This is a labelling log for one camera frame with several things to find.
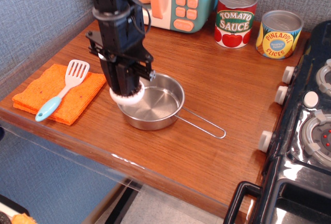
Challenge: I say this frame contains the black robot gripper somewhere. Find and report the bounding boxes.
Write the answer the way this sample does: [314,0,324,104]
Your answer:
[86,5,156,97]

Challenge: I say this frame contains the white toy mushroom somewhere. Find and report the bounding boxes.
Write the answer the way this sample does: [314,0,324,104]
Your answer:
[109,81,145,106]

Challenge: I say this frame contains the small metal pot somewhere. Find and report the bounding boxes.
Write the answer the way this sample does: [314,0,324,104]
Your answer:
[118,73,227,139]

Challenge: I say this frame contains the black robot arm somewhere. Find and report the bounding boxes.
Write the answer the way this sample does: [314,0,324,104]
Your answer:
[86,0,155,97]

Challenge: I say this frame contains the white and blue spatula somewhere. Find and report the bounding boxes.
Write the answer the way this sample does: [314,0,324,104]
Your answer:
[35,59,90,122]

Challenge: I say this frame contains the orange folded cloth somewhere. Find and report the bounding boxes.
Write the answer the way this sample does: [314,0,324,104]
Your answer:
[12,64,106,126]

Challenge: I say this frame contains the teal toy microwave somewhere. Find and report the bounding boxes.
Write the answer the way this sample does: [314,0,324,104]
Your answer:
[134,0,223,34]

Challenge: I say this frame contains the tomato sauce can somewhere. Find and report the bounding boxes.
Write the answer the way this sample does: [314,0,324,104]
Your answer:
[214,0,258,49]

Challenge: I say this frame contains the white stove knob lower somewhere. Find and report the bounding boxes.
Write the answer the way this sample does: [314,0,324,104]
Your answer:
[258,130,274,153]

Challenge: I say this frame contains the white stove knob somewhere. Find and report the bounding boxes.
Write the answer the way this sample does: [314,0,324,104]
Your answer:
[258,130,274,153]
[282,66,295,84]
[274,86,288,105]

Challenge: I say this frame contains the white stove knob middle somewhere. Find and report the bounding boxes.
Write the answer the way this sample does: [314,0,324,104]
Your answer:
[274,86,288,105]

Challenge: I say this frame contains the pineapple slices can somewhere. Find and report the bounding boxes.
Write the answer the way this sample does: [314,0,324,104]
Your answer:
[255,10,304,59]

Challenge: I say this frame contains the white stove knob upper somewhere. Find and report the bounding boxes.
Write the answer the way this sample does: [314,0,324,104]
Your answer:
[282,66,295,84]

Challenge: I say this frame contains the orange object at corner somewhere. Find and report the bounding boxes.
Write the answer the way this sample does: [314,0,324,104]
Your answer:
[11,213,36,224]

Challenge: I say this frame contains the black toy stove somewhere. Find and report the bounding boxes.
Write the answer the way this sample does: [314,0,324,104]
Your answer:
[224,21,330,223]

